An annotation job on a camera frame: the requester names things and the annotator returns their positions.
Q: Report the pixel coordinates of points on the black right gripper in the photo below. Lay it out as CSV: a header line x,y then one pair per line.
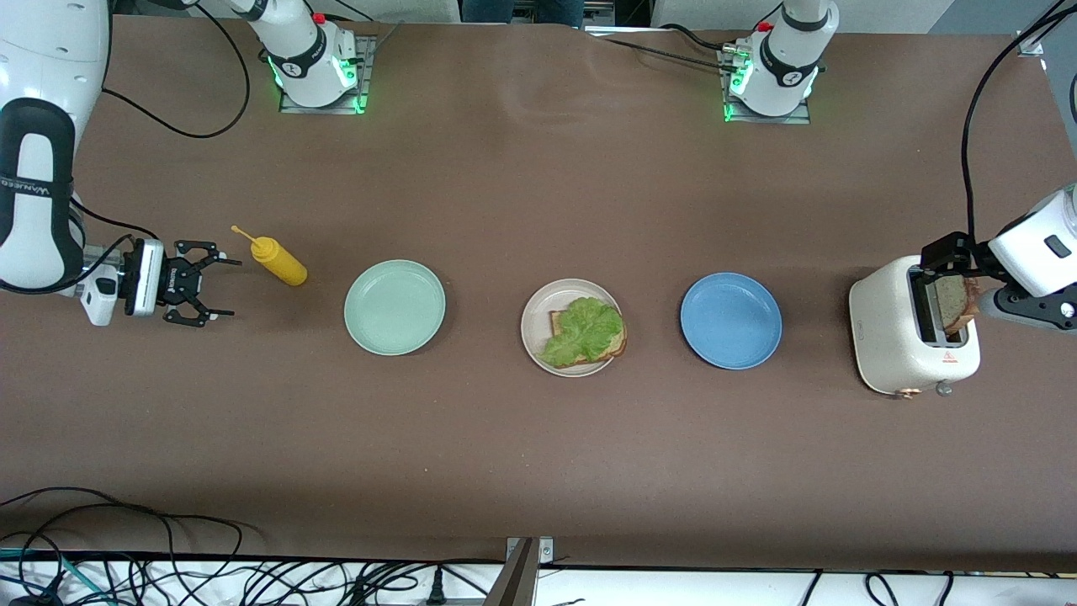
x,y
174,281

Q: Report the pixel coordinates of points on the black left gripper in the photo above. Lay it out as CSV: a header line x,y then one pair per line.
x,y
947,251

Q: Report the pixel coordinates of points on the brown toasted bread slice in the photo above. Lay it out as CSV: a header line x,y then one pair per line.
x,y
955,303
555,324

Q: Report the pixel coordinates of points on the yellow mustard squeeze bottle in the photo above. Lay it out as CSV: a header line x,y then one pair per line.
x,y
282,263

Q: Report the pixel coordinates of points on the green lettuce leaf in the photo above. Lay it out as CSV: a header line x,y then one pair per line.
x,y
585,330

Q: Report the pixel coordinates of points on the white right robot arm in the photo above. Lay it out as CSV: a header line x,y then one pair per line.
x,y
38,210

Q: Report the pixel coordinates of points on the pale green plate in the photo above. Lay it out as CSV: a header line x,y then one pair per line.
x,y
394,307

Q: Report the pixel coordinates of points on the blue plate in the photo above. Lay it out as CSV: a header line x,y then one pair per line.
x,y
730,320

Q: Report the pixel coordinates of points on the beige plate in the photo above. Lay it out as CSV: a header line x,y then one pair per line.
x,y
534,320

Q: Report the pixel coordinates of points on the white toaster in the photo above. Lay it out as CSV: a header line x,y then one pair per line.
x,y
883,337

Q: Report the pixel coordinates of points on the black power plug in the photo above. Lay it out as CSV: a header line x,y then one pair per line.
x,y
436,589

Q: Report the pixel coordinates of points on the person in blue jeans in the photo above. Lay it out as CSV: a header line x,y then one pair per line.
x,y
522,10

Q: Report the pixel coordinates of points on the grey metal base plate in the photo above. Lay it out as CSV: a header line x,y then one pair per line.
x,y
782,120
368,59

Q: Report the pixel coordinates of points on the small metal corner bracket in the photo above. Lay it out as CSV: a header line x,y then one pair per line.
x,y
1026,44

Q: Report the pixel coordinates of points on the grey metal table bracket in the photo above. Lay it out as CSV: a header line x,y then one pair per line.
x,y
522,581

